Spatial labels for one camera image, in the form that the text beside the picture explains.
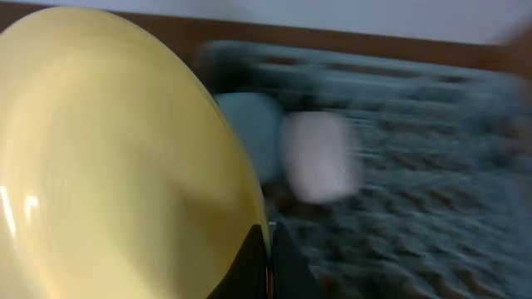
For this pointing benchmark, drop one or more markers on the light blue bowl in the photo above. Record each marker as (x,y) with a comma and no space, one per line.
(257,120)

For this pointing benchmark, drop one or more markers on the yellow plate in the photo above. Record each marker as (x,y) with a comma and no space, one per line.
(120,176)

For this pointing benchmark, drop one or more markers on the grey dishwasher rack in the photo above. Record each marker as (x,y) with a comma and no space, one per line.
(442,211)

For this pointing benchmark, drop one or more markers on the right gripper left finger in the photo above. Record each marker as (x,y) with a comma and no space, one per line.
(247,275)

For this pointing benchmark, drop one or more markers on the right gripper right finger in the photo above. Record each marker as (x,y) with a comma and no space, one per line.
(292,278)

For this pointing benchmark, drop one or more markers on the white bowl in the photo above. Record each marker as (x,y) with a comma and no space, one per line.
(317,153)

